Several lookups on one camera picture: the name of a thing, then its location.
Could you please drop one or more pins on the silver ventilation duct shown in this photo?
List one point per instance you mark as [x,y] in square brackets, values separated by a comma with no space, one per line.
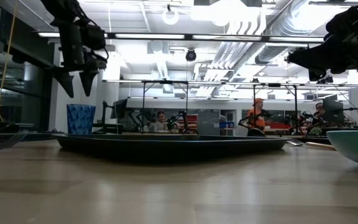
[287,28]

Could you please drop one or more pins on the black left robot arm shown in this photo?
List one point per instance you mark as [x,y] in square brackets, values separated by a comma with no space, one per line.
[61,9]

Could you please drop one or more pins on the black computer monitor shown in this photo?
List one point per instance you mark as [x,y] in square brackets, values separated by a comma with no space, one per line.
[332,110]
[120,109]

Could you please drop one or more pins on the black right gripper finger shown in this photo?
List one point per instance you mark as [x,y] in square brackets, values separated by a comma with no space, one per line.
[316,74]
[319,56]

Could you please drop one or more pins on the blue faceted plastic cup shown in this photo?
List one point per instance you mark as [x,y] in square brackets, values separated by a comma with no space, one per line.
[81,119]

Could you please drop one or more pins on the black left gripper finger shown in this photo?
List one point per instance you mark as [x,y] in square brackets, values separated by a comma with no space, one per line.
[67,84]
[89,81]

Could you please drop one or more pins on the black aluminium rig frame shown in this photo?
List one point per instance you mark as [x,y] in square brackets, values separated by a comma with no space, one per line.
[188,36]

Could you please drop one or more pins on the black plastic tray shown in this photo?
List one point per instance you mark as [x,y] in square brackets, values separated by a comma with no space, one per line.
[166,146]

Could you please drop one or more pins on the red storage bins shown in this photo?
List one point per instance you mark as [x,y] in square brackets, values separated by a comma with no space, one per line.
[192,123]

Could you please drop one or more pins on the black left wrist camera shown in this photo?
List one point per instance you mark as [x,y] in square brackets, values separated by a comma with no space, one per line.
[93,36]

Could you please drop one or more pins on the person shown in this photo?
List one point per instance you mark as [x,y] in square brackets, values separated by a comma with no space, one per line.
[318,112]
[256,116]
[161,121]

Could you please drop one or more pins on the black overhead camera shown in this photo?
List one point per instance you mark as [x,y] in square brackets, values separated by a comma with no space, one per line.
[190,55]

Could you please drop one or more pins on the black background rig frame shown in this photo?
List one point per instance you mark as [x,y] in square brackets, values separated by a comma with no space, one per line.
[165,82]
[275,84]

